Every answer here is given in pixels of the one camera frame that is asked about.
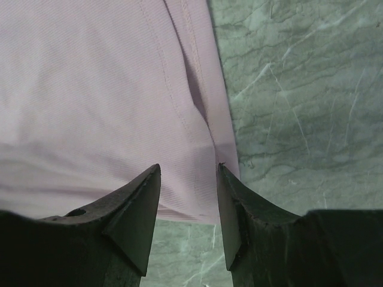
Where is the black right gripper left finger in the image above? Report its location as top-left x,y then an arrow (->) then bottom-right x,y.
1,164 -> 161,286

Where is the pink tank top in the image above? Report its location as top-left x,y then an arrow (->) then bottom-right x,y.
1,1 -> 239,224

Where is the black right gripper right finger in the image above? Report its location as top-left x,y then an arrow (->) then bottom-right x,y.
217,164 -> 382,286

